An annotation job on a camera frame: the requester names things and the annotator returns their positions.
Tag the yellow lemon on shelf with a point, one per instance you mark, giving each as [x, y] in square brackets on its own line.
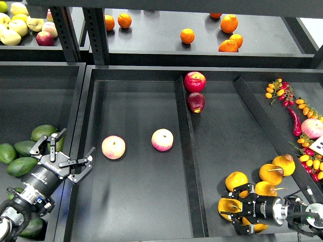
[22, 17]

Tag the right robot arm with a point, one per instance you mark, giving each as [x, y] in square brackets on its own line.
[300, 217]

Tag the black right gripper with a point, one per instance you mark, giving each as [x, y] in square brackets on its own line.
[264, 209]

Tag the yellow pear behind right arm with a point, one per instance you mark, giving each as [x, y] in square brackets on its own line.
[265, 189]

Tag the pink apple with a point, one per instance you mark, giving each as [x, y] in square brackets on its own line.
[113, 147]
[162, 140]

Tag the cherry tomato bunch lower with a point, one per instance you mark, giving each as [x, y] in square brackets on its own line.
[310, 159]

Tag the pale pear front left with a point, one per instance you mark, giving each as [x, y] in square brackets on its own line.
[10, 37]

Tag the pink apple left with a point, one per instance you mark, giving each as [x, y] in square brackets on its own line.
[113, 147]

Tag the pale apple on shelf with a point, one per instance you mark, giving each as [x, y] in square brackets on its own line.
[19, 26]

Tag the red chili pepper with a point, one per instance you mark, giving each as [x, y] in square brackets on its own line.
[296, 122]

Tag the yellow apple on shelf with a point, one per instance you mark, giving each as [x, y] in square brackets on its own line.
[35, 24]

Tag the dark red apple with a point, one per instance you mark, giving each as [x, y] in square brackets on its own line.
[196, 102]

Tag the black middle tray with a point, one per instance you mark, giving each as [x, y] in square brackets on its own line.
[148, 195]

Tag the black shelf upright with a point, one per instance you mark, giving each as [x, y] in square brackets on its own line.
[96, 29]
[66, 33]

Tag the white label card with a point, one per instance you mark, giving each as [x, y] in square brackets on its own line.
[317, 145]

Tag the yellow pear with brown tip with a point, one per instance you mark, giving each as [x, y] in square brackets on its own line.
[286, 162]

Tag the black shelf upright right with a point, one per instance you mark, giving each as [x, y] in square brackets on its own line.
[96, 29]

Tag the pink apple right edge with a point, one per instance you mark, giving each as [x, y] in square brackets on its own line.
[312, 128]

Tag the cherry tomato bunch upper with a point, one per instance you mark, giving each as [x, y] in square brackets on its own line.
[281, 91]

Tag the green avocado pile middle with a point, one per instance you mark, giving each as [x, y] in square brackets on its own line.
[24, 147]

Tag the green avocado pile lower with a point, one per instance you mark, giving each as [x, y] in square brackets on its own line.
[21, 166]

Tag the bright red apple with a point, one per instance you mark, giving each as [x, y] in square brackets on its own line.
[194, 82]

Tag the green avocado pile right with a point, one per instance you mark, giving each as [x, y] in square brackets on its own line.
[59, 145]

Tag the pink apple centre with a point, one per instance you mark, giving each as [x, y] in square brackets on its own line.
[162, 140]

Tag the yellow pear under gripper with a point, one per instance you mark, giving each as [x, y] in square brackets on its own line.
[271, 173]

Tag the pale peach on shelf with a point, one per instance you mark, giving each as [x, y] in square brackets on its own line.
[50, 28]

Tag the cherry tomato bunch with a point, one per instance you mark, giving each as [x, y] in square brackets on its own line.
[310, 159]
[281, 91]

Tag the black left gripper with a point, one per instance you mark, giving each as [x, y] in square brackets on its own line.
[55, 166]

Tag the black shelf upright left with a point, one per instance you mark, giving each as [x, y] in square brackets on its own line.
[66, 33]

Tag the red apple on shelf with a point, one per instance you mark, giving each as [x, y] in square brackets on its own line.
[44, 38]

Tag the black left tray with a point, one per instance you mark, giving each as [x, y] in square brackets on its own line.
[38, 93]

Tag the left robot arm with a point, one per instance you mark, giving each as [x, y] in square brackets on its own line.
[24, 207]

